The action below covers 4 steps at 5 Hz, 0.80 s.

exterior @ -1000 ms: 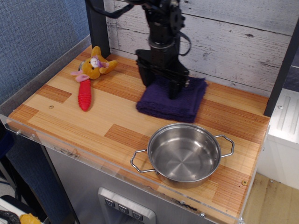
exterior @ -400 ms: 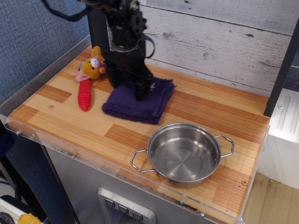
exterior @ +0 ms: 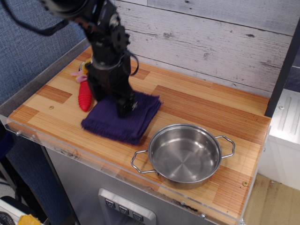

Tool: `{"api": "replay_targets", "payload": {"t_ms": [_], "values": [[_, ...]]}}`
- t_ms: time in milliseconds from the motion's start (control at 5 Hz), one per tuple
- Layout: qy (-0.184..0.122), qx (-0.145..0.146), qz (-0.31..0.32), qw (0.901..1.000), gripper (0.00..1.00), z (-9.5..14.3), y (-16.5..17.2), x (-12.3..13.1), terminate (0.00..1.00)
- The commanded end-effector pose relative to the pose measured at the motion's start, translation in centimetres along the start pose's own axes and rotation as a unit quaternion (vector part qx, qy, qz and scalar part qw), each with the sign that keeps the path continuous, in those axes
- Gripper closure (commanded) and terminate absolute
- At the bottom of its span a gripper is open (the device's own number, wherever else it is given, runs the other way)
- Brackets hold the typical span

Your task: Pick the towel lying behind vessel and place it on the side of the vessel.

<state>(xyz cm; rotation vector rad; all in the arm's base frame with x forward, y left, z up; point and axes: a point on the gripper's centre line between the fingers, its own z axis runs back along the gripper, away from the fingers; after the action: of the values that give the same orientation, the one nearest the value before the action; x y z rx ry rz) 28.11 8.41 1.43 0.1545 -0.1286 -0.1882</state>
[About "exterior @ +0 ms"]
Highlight dark blue cloth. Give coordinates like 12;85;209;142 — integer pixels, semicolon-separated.
81;92;162;145

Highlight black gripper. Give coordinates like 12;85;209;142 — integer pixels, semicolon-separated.
87;54;137;118

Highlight white ribbed counter unit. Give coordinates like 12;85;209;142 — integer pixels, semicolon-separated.
258;89;300;190

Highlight dark right frame post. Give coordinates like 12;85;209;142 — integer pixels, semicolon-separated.
264;22;300;118

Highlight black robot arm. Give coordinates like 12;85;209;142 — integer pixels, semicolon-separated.
41;0;135;118

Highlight yellow object bottom left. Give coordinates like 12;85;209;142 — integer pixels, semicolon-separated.
17;214;42;225

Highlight silver dispenser button panel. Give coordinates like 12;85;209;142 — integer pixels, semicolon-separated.
98;188;157;225

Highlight clear acrylic front guard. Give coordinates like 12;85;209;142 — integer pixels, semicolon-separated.
0;109;270;225

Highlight brown plush toy animal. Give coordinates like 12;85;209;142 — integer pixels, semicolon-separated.
71;54;93;83

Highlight red ribbed handle spoon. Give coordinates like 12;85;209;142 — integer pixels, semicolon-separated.
78;81;92;112

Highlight stainless toy fridge cabinet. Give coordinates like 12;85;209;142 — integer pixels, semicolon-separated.
46;148;213;225

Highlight steel pan with handles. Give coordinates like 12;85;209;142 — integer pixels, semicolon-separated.
131;123;235;189

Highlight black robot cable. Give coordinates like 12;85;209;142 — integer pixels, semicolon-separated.
0;0;140;77

